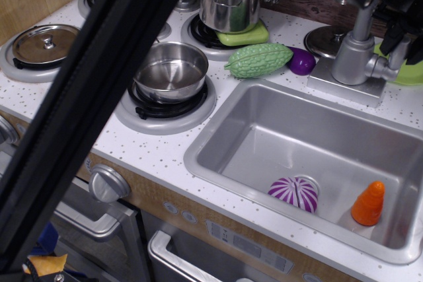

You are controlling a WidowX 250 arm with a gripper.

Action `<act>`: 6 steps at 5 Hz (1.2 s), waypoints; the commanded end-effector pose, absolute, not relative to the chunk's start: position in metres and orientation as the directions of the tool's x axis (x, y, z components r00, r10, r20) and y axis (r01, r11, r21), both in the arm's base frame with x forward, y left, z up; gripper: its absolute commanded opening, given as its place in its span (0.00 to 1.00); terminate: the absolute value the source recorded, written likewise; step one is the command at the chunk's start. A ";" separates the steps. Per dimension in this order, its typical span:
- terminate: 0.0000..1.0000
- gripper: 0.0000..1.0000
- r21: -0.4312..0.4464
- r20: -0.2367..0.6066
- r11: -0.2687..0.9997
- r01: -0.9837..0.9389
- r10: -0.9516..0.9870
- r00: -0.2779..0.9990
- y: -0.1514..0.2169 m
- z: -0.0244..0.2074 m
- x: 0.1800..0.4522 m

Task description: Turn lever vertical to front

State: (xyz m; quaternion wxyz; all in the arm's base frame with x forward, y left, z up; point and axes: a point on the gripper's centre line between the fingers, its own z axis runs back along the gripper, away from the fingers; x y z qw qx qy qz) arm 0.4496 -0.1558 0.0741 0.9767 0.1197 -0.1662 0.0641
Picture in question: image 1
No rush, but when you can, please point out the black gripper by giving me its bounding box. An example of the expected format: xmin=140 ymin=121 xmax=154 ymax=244
xmin=373 ymin=0 xmax=423 ymax=65

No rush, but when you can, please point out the silver faucet lever handle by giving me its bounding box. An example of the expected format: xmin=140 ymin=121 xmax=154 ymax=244
xmin=365 ymin=36 xmax=411 ymax=81

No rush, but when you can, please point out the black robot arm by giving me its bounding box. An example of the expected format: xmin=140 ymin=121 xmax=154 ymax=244
xmin=1 ymin=0 xmax=422 ymax=281

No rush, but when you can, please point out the lime green plate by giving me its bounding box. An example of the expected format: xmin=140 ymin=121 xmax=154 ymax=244
xmin=373 ymin=43 xmax=422 ymax=86

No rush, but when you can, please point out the silver toy faucet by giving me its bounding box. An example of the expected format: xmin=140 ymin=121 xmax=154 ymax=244
xmin=290 ymin=0 xmax=412 ymax=108

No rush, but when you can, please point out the steel lid behind faucet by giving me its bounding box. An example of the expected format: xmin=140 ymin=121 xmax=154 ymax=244
xmin=304 ymin=26 xmax=350 ymax=59

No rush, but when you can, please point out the purple eggplant toy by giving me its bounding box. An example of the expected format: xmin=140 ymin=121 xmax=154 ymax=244
xmin=287 ymin=47 xmax=316 ymax=76

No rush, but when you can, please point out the silver toy sink basin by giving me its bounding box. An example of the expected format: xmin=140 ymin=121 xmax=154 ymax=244
xmin=184 ymin=79 xmax=422 ymax=265

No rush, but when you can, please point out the green sponge toy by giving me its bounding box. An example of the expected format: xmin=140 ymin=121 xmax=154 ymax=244
xmin=215 ymin=20 xmax=269 ymax=47

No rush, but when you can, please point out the green bitter melon toy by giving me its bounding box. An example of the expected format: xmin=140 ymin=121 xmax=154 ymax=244
xmin=223 ymin=43 xmax=293 ymax=79

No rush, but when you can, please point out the orange carrot toy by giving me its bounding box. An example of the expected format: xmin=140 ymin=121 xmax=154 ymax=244
xmin=351 ymin=181 xmax=385 ymax=227

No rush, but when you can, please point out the tall steel pot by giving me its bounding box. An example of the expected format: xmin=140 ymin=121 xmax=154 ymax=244
xmin=199 ymin=0 xmax=261 ymax=34

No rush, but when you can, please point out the purple striped onion toy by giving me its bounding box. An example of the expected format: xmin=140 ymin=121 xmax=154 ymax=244
xmin=268 ymin=177 xmax=319 ymax=213

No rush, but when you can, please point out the back right stove burner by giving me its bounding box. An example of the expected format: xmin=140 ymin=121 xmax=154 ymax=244
xmin=180 ymin=14 xmax=247 ymax=61

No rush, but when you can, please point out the silver stove knob back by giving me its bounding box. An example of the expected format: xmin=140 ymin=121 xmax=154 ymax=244
xmin=174 ymin=0 xmax=200 ymax=13

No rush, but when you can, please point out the silver stove knob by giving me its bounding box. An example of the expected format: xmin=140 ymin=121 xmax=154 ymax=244
xmin=156 ymin=22 xmax=172 ymax=42
xmin=174 ymin=0 xmax=200 ymax=13

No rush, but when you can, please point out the steel saucepan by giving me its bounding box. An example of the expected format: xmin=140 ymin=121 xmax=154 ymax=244
xmin=134 ymin=42 xmax=209 ymax=104

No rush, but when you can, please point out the silver stove knob middle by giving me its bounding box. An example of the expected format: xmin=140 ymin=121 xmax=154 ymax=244
xmin=156 ymin=22 xmax=172 ymax=42

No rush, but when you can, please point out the front right stove burner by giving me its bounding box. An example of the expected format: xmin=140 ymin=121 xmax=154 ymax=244
xmin=114 ymin=77 xmax=217 ymax=135

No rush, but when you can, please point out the silver oven knob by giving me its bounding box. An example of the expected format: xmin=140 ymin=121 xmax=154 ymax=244
xmin=89 ymin=164 xmax=131 ymax=203

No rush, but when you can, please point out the steel lid on burner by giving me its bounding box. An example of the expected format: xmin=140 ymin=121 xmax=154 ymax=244
xmin=12 ymin=24 xmax=79 ymax=67

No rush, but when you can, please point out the front left stove burner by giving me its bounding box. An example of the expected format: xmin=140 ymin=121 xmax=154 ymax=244
xmin=1 ymin=32 xmax=65 ymax=83

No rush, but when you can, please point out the blue object on floor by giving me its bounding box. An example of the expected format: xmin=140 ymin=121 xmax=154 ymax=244
xmin=30 ymin=222 xmax=59 ymax=256

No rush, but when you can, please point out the yellow cloth on floor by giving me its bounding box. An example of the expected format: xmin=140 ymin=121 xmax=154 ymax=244
xmin=28 ymin=254 xmax=67 ymax=277

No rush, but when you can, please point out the silver dishwasher door handle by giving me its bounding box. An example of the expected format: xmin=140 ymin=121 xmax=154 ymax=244
xmin=147 ymin=230 xmax=225 ymax=282

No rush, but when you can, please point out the silver oven door handle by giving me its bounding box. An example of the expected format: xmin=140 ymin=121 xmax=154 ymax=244
xmin=54 ymin=202 xmax=121 ymax=242

